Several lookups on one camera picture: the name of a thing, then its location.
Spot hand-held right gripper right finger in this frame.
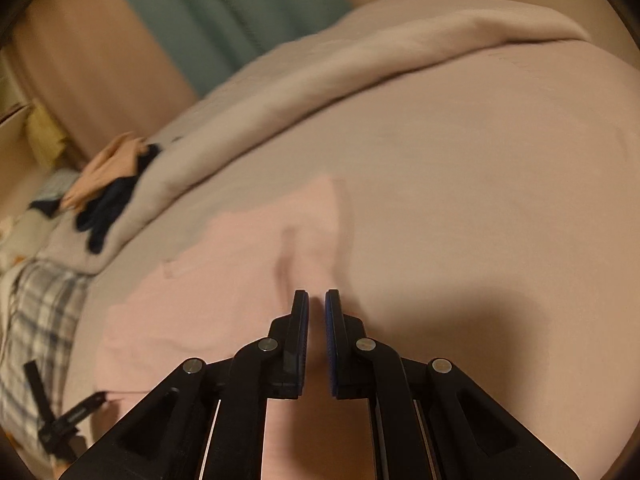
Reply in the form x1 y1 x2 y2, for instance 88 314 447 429
325 289 581 480

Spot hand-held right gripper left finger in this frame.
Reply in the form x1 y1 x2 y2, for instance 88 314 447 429
59 289 311 480

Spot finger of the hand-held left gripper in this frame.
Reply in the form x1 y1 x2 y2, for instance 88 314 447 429
59 391 109 425
23 361 53 423

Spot pink striped shirt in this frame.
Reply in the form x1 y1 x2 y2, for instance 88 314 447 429
97 174 376 480

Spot plaid duvet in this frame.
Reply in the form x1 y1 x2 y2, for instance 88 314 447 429
0 259 92 443

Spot navy folded garment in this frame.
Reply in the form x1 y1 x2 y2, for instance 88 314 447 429
75 144 163 255

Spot striped pillow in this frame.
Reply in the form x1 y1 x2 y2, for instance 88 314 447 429
37 167 83 206

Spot peach folded garment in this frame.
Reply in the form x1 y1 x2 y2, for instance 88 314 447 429
62 132 151 211

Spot beige folded duvet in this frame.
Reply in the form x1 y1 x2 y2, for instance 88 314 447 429
37 0 593 277

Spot yellow fringed cloth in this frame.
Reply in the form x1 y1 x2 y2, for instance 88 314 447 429
27 104 69 167

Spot teal curtain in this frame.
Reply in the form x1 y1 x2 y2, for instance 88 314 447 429
95 0 351 97

